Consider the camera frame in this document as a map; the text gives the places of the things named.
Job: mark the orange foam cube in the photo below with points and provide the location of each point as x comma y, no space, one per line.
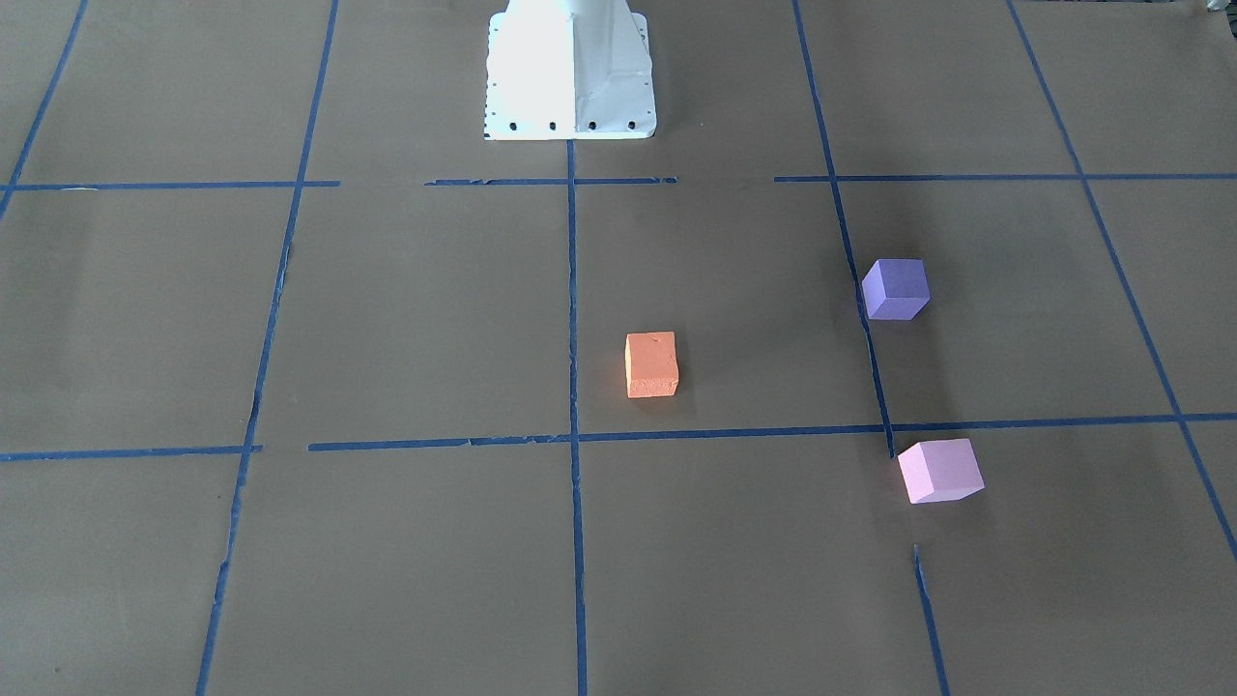
650,365

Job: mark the purple foam cube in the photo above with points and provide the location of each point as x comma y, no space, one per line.
896,289

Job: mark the pink foam cube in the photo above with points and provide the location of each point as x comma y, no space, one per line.
940,471

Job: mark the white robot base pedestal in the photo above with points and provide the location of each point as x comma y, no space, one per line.
568,70

